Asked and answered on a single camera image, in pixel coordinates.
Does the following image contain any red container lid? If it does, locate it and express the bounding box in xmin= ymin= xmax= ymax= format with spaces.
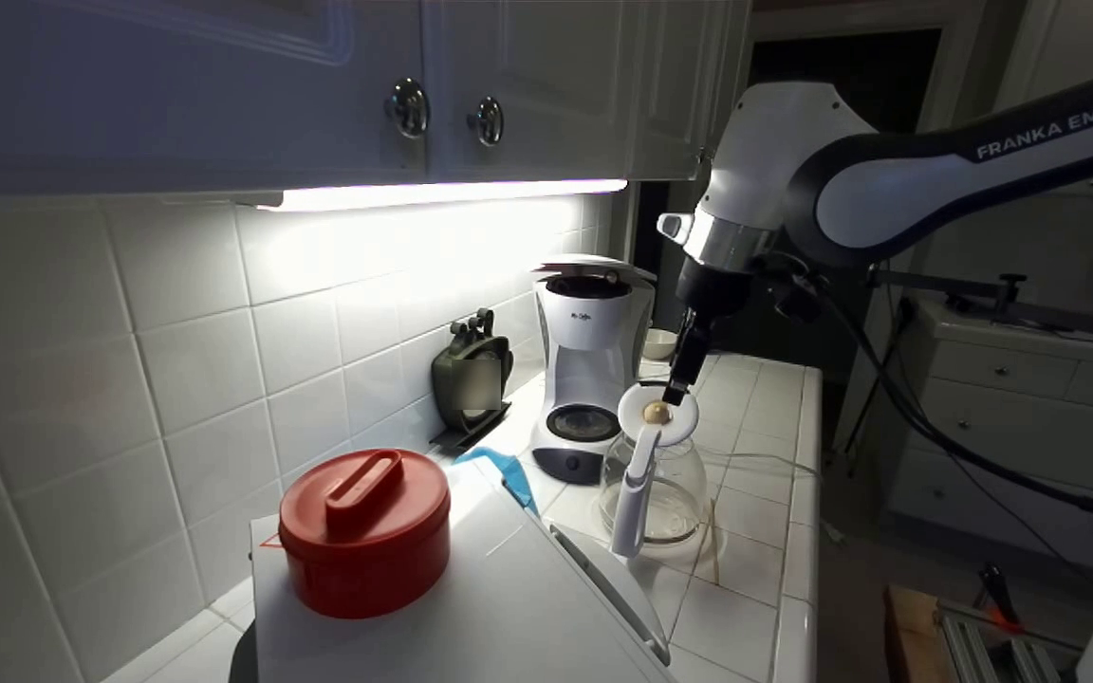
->
xmin=277 ymin=449 xmax=453 ymax=563

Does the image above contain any wide white cabinet door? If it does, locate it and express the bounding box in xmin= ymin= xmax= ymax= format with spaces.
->
xmin=0 ymin=0 xmax=428 ymax=196

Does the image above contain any blue cloth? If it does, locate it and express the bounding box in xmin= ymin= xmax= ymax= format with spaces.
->
xmin=455 ymin=446 xmax=539 ymax=514

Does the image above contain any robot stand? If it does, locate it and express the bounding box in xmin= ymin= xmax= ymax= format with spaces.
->
xmin=883 ymin=582 xmax=1090 ymax=683

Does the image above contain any narrow white cabinet door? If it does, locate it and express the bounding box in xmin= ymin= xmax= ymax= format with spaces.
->
xmin=421 ymin=0 xmax=643 ymax=184

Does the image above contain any black and red clamp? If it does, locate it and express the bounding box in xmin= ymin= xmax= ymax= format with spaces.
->
xmin=977 ymin=563 xmax=1023 ymax=635

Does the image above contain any silver cabinet knob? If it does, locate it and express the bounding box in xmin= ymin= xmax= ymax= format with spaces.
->
xmin=467 ymin=96 xmax=506 ymax=148
xmin=385 ymin=78 xmax=432 ymax=139

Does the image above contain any red round container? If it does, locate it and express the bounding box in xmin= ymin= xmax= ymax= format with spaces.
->
xmin=277 ymin=449 xmax=453 ymax=620

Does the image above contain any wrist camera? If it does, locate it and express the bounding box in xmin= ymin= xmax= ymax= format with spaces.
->
xmin=761 ymin=252 xmax=826 ymax=324

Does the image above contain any coffee maker lid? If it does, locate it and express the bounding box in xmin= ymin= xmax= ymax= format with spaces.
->
xmin=534 ymin=254 xmax=659 ymax=286

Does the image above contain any white wall cabinet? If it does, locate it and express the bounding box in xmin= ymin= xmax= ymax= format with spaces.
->
xmin=0 ymin=0 xmax=754 ymax=198

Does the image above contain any dark holder with frame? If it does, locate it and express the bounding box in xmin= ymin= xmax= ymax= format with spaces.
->
xmin=430 ymin=307 xmax=516 ymax=453

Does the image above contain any white coffee pot lid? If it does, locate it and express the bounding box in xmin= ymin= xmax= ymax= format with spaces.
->
xmin=617 ymin=382 xmax=701 ymax=448

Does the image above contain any glass coffee pot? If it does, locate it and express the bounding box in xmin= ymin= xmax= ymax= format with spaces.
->
xmin=599 ymin=382 xmax=710 ymax=560

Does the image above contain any white coffee maker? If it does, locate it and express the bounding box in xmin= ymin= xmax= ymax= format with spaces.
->
xmin=528 ymin=254 xmax=659 ymax=486

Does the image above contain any white chest of drawers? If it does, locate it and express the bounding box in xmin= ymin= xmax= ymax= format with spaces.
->
xmin=882 ymin=298 xmax=1093 ymax=572

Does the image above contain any under-cabinet light strip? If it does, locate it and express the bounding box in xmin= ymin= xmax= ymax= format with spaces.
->
xmin=256 ymin=178 xmax=629 ymax=212

